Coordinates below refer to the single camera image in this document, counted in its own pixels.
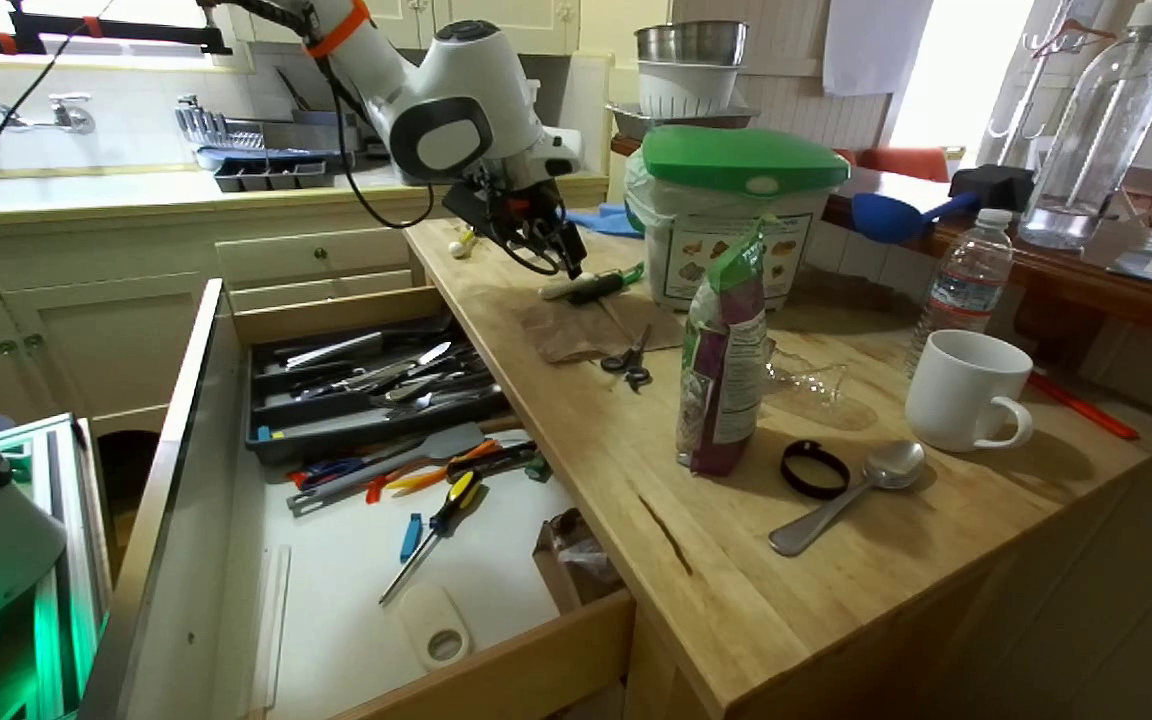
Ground dark handled utensil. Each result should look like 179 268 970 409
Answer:
467 443 544 483

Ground small plastic water bottle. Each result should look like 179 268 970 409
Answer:
923 204 1020 344

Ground white cabinet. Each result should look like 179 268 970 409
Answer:
0 197 424 433

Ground black box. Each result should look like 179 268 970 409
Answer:
945 159 1042 216

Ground orange and yellow tongs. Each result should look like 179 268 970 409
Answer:
361 454 481 509

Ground black and yellow screwdriver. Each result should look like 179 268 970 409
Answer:
376 466 494 609

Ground green lidded plastic container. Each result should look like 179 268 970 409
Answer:
623 125 855 318

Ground clear plastic bottle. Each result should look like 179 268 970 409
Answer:
674 228 776 481

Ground dark dish rack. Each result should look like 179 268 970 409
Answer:
206 145 341 197

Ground small black scissors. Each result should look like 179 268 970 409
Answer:
599 344 655 397

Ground white oval bottle opener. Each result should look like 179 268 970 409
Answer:
392 585 475 670

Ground open wooden drawer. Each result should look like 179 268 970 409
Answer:
76 274 639 720

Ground large clear bottle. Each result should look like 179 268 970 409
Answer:
1015 0 1152 251

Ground black ring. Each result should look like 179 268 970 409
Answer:
776 437 855 503

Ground red pen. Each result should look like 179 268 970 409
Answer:
1028 369 1143 443

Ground metal bowl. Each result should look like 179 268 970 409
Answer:
627 16 752 71

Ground white flat strip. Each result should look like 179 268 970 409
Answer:
246 538 298 711

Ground white mug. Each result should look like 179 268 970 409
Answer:
901 322 1042 459

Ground black cutlery tray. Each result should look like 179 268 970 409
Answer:
246 318 518 463

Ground blue cloth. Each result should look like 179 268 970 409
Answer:
850 186 976 249

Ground metal wall faucet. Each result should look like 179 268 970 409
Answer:
0 86 99 140

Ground blue handled scissors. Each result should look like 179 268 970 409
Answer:
286 452 381 500

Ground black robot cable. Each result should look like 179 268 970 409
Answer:
328 71 454 232

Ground green handled brush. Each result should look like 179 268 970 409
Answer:
544 261 653 308

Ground stacked metal bowls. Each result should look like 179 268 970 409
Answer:
637 60 745 125

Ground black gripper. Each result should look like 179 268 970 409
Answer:
439 168 592 282

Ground large metal spoon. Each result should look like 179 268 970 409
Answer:
765 437 932 561

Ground small cardboard box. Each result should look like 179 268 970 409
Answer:
528 503 627 615

